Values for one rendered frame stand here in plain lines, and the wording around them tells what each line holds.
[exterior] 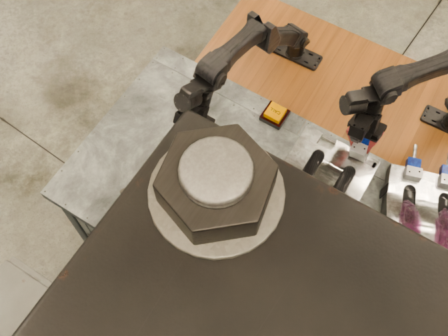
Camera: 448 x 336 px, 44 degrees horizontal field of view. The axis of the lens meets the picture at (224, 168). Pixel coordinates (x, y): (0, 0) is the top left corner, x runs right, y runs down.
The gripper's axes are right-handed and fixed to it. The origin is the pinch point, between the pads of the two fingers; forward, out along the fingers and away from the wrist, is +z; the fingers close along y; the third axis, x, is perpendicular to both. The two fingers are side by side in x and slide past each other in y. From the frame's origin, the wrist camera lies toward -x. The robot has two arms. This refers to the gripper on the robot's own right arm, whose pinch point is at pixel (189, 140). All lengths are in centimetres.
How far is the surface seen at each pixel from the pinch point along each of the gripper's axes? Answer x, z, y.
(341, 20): 179, 10, -3
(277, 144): 25.4, 3.0, 20.6
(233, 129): -92, -74, 41
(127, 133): 5.0, 14.3, -24.4
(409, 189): 28, -4, 65
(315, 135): 25.1, -7.1, 31.3
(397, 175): 29, -5, 59
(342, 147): 25.6, -7.4, 40.5
